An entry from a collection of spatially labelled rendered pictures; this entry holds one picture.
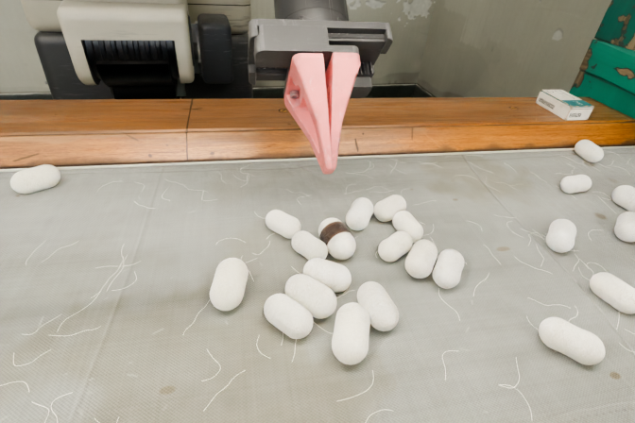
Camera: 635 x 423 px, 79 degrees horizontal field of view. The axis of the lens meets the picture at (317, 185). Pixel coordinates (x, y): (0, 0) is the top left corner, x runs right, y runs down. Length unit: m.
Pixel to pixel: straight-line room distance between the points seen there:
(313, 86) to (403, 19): 2.34
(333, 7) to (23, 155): 0.32
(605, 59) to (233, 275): 0.62
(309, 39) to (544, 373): 0.25
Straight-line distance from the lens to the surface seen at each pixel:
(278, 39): 0.27
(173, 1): 0.87
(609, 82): 0.72
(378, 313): 0.25
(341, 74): 0.27
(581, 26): 1.85
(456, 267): 0.29
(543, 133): 0.56
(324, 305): 0.25
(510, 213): 0.40
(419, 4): 2.62
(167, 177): 0.40
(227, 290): 0.25
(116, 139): 0.43
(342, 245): 0.28
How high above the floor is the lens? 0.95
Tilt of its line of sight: 34 degrees down
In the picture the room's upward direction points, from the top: 5 degrees clockwise
